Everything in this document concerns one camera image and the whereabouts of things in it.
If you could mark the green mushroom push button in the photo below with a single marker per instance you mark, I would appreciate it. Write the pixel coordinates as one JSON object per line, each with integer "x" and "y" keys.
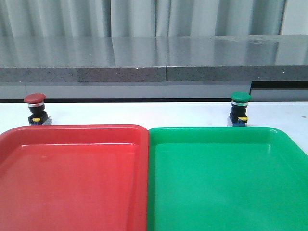
{"x": 239, "y": 102}

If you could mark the red mushroom push button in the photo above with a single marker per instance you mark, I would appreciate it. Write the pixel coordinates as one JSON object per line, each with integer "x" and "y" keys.
{"x": 36, "y": 106}

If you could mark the green plastic tray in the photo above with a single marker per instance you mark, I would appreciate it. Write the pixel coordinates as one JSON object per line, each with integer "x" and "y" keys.
{"x": 226, "y": 179}

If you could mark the red plastic tray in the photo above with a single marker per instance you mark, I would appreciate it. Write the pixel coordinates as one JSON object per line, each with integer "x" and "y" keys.
{"x": 74, "y": 178}

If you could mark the grey stone counter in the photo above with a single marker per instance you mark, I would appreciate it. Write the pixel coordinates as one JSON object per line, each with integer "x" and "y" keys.
{"x": 207, "y": 68}

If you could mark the grey pleated curtain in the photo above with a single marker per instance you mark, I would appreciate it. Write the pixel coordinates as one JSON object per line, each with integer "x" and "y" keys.
{"x": 140, "y": 18}

